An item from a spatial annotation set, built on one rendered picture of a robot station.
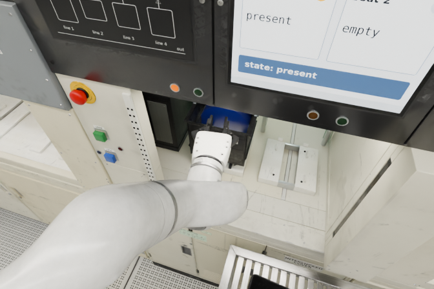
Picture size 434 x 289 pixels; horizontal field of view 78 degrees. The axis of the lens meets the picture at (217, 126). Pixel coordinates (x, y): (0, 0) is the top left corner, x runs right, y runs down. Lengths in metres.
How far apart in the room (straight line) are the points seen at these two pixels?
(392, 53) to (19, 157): 1.35
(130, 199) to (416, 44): 0.41
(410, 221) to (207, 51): 0.52
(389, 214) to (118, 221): 0.53
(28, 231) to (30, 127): 0.94
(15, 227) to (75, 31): 1.88
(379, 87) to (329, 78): 0.07
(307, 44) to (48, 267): 0.40
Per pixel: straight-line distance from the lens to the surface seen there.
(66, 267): 0.29
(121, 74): 0.61
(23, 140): 1.49
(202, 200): 0.51
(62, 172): 1.27
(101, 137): 0.81
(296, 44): 0.44
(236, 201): 0.56
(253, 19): 0.43
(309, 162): 1.13
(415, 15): 0.44
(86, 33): 0.60
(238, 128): 1.02
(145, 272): 1.88
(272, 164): 1.09
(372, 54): 0.45
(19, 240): 2.28
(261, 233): 0.98
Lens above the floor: 1.77
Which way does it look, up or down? 46 degrees down
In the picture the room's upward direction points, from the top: straight up
